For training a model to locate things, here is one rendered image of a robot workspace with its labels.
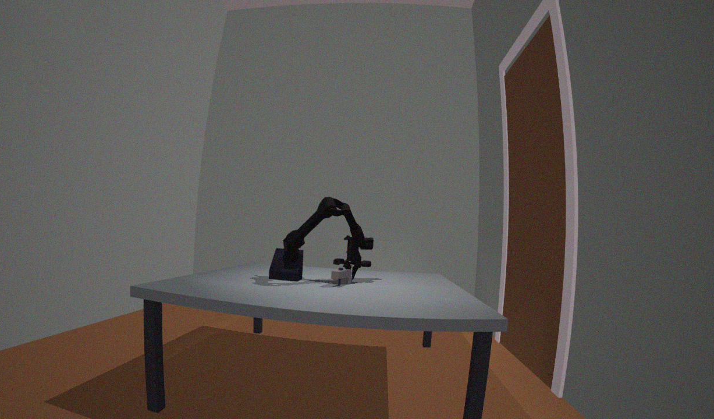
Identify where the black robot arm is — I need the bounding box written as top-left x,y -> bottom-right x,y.
283,197 -> 374,261

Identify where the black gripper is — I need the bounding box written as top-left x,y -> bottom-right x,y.
333,249 -> 371,280

